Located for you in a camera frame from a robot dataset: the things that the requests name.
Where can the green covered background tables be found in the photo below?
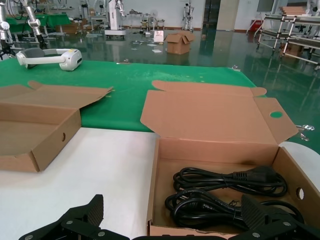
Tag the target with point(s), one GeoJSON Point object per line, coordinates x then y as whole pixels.
{"type": "Point", "coordinates": [57, 19]}

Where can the standing fan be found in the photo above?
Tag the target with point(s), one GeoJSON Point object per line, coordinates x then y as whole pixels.
{"type": "Point", "coordinates": [155, 15]}

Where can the white paper sheet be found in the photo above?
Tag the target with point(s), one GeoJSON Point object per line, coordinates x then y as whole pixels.
{"type": "Point", "coordinates": [156, 51]}

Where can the white VR headset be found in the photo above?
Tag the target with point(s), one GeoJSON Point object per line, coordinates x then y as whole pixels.
{"type": "Point", "coordinates": [71, 58]}

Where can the closed brown cardboard carton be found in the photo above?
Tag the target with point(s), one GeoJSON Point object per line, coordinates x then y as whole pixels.
{"type": "Point", "coordinates": [68, 28]}

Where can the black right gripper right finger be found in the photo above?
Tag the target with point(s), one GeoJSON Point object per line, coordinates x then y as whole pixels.
{"type": "Point", "coordinates": [255, 215]}

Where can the small white humanoid robot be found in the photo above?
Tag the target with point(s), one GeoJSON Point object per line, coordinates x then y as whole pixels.
{"type": "Point", "coordinates": [188, 15]}

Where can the brown cardboard box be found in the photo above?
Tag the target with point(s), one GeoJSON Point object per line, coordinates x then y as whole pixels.
{"type": "Point", "coordinates": [212, 117]}
{"type": "Point", "coordinates": [37, 130]}

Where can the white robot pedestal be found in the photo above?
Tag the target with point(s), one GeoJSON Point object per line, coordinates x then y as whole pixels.
{"type": "Point", "coordinates": [113, 20]}

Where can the red sign board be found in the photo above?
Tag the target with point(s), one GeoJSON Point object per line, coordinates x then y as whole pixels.
{"type": "Point", "coordinates": [256, 26]}

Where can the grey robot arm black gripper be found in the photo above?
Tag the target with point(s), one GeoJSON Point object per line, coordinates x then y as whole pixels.
{"type": "Point", "coordinates": [3, 30]}
{"type": "Point", "coordinates": [33, 22]}

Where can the open cardboard carton on floor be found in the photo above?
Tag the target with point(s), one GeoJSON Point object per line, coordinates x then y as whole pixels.
{"type": "Point", "coordinates": [177, 43]}

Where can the metal pipe rack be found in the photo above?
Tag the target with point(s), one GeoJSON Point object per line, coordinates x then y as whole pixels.
{"type": "Point", "coordinates": [290, 37]}

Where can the green table cloth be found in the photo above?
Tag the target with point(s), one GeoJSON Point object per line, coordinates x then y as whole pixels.
{"type": "Point", "coordinates": [150, 75]}

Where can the white paper shopping bag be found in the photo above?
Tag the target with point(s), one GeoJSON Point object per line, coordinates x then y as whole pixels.
{"type": "Point", "coordinates": [158, 37]}

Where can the stacked brown cartons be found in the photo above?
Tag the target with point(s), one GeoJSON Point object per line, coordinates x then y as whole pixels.
{"type": "Point", "coordinates": [293, 10]}

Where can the metal table clamp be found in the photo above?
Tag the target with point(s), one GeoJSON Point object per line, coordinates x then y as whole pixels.
{"type": "Point", "coordinates": [126, 61]}
{"type": "Point", "coordinates": [235, 68]}

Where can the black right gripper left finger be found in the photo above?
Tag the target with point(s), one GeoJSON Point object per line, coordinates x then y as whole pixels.
{"type": "Point", "coordinates": [82, 220]}

